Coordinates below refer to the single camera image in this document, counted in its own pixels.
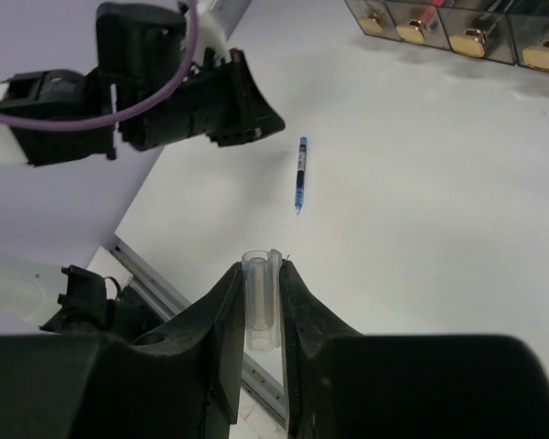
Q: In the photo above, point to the clear blue pen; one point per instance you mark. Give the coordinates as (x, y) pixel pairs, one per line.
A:
(300, 175)

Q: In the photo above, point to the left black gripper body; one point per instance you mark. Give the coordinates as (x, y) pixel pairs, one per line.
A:
(222, 103)

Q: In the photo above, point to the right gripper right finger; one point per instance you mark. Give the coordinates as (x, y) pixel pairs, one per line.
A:
(340, 383)

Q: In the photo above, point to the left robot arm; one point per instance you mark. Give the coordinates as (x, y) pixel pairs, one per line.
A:
(162, 76)

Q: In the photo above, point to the right aluminium rail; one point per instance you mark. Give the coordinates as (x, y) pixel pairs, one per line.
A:
(205, 339)

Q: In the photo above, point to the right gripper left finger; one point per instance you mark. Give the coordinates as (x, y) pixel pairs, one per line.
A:
(84, 376)

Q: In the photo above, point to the clear drawer bin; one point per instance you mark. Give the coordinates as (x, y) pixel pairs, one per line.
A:
(530, 30)
(479, 29)
(373, 18)
(419, 22)

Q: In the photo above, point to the clear pen cap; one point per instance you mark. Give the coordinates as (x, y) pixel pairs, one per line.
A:
(261, 288)

